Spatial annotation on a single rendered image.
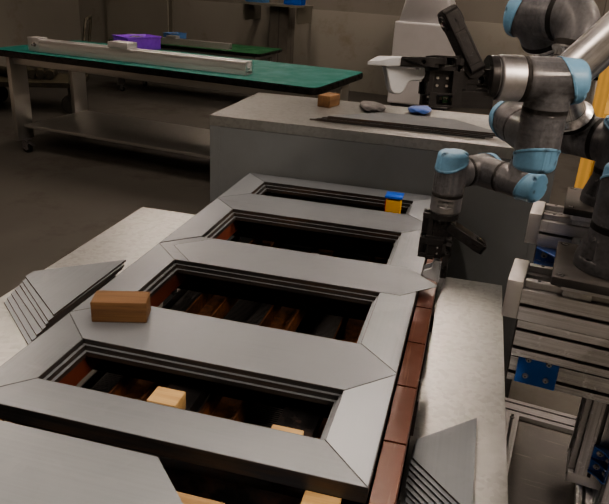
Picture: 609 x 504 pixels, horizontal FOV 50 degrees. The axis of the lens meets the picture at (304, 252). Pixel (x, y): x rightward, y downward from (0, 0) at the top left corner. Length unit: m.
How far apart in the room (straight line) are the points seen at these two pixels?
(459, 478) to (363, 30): 8.96
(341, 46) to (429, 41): 1.79
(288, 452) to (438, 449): 0.37
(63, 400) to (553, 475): 1.51
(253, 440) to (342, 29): 9.16
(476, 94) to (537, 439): 1.47
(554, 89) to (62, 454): 0.99
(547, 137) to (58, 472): 0.95
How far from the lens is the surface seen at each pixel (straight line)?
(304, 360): 1.37
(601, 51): 1.34
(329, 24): 10.14
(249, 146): 2.61
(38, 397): 1.31
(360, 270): 1.78
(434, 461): 1.36
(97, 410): 1.25
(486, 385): 1.69
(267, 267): 1.77
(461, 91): 1.12
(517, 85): 1.15
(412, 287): 1.72
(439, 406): 1.58
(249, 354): 1.38
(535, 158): 1.20
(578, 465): 2.01
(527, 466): 2.25
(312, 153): 2.54
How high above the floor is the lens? 1.58
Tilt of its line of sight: 23 degrees down
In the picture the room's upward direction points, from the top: 3 degrees clockwise
